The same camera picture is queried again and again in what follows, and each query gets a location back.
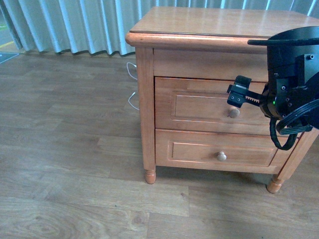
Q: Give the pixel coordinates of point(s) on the grey pleated curtain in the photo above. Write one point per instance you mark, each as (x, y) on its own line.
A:
(101, 25)

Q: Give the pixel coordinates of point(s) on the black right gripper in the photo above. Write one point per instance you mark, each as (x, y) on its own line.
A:
(292, 103)

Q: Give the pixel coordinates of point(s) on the grey floor sign mat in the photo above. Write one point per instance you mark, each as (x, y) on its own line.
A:
(5, 56)

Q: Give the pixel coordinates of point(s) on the wooden nightstand cabinet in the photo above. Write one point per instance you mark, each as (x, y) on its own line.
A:
(186, 59)

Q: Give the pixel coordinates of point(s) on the wooden top drawer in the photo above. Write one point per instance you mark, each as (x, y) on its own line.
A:
(201, 105)

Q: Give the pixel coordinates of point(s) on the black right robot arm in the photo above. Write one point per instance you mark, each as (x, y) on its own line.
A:
(292, 53)

